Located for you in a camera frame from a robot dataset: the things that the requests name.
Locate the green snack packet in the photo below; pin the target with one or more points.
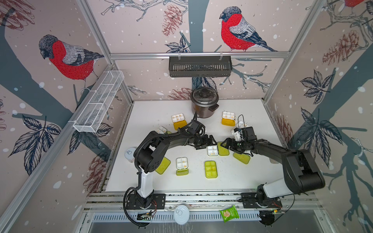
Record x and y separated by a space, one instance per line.
229 214

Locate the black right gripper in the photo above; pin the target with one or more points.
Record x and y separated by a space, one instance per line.
232 146

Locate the yellow pillbox back right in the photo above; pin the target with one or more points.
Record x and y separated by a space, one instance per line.
228 118

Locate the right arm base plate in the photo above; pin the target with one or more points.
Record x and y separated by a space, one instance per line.
254 200

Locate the large green pillbox front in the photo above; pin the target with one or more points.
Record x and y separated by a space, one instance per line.
211 169

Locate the silver rice cooker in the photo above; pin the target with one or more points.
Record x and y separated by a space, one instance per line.
204 101

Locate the white round lid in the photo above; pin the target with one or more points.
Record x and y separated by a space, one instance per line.
181 215

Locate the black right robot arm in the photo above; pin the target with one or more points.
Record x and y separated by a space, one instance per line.
301 173

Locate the small white cup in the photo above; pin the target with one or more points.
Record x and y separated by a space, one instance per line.
130 154

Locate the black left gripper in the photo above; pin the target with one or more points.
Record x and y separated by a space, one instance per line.
206 143

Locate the yellow pillbox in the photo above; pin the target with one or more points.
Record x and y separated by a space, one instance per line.
179 121
228 118

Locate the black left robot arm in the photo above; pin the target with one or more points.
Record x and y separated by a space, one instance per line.
150 153

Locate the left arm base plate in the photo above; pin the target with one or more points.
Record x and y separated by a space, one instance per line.
153 201

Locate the yellow pillbox back left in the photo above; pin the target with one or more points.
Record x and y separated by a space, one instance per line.
179 121

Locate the black hanging wire basket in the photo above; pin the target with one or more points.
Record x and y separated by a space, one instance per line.
200 66

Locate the small green pillbox front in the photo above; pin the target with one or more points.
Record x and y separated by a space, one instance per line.
182 166

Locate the clear white pillbox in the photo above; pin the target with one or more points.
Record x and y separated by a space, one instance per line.
241 124

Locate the white wire mesh shelf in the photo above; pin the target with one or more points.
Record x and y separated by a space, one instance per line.
94 112

